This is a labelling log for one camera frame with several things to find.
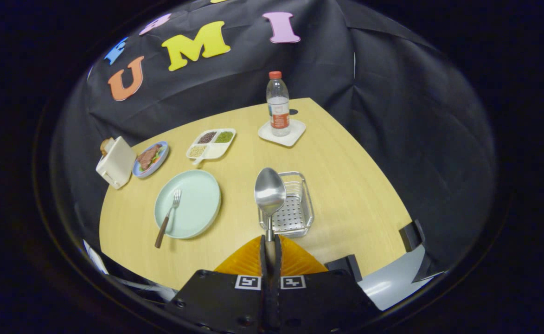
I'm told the metal wire basket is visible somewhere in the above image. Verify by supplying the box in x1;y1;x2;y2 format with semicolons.
259;171;314;238

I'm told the brown steak with lettuce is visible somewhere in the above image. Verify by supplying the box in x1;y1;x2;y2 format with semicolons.
137;144;163;170

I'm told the light green plate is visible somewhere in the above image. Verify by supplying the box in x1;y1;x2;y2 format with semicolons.
154;169;222;240

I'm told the black rectangular object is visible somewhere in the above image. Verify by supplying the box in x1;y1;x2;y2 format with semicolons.
399;219;426;252

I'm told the clear bottle red cap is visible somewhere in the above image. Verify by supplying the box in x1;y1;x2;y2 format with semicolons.
266;71;291;137

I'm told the white divided bean tray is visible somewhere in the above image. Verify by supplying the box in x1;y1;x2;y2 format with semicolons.
186;128;237;166

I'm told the white square coaster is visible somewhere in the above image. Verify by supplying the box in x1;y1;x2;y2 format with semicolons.
258;119;307;148

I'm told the white toaster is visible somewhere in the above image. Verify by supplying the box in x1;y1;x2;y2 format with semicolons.
96;136;137;190

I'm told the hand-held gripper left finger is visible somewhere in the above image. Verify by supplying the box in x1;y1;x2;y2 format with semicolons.
165;234;272;334

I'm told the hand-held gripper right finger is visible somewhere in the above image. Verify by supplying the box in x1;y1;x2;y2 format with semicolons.
272;234;384;334

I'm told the blue plate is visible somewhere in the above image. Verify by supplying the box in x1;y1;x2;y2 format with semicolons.
132;141;169;179

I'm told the black backdrop cloth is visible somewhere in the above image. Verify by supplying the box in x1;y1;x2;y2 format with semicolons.
51;0;495;279

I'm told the metal spoon wooden handle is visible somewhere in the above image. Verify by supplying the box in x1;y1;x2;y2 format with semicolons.
254;167;287;272

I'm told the metal fork wooden handle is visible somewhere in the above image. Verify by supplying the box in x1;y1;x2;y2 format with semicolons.
154;189;182;249

